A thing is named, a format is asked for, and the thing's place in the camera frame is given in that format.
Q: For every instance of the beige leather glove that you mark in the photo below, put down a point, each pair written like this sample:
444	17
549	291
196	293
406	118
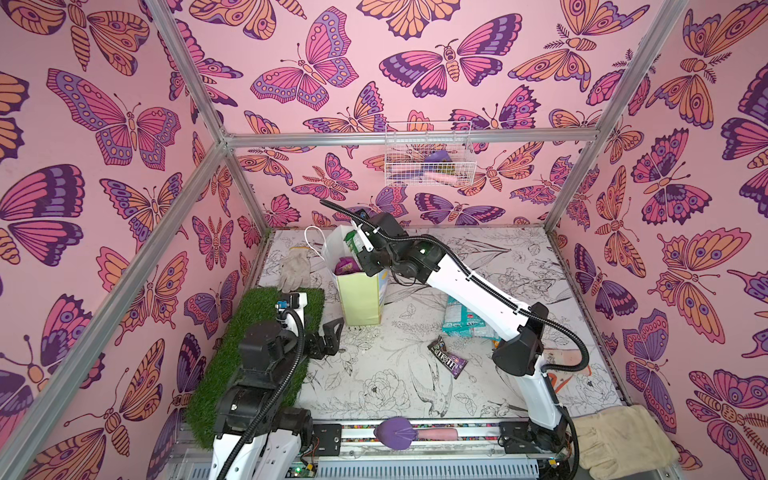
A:
621	441

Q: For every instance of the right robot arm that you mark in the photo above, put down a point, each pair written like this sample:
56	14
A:
427	260

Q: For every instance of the green artificial grass mat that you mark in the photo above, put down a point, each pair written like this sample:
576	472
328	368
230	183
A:
243	358

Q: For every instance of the teal mint candy bag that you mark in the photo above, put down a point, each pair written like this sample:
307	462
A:
459	321

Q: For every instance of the white paper bag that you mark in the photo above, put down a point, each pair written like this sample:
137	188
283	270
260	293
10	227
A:
361	296

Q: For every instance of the dark M&M's chocolate packet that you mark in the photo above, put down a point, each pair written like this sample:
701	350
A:
454	363

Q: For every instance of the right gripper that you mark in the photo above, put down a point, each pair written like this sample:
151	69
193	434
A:
364	258

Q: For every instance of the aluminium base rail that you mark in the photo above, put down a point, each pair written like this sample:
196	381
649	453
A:
483	451

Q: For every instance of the white wire basket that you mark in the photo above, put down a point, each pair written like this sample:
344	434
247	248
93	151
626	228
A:
405	152

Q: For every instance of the purple trowel pink handle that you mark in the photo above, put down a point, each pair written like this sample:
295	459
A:
397	433

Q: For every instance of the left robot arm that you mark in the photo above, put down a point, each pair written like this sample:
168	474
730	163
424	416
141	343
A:
255	437

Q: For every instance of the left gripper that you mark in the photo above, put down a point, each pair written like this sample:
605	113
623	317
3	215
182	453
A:
326	345

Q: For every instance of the purple grape gummy bag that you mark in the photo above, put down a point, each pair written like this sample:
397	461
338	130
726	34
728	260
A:
346	265

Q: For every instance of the purple tool in basket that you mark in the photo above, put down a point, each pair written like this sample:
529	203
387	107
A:
439	156

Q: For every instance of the green rainbow snack bag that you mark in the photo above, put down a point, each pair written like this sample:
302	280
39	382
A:
354	242

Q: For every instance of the grey work glove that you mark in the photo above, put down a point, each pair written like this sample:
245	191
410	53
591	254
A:
295	270

